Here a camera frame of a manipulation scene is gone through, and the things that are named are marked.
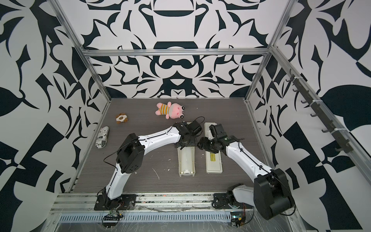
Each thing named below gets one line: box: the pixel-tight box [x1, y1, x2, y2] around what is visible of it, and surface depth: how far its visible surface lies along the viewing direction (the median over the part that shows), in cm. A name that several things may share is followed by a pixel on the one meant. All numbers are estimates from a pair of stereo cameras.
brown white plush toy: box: [115, 112, 129, 124], surface depth 107 cm
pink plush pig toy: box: [155, 101, 186, 120], surface depth 107 cm
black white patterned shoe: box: [95, 125, 110, 149], surface depth 96 cm
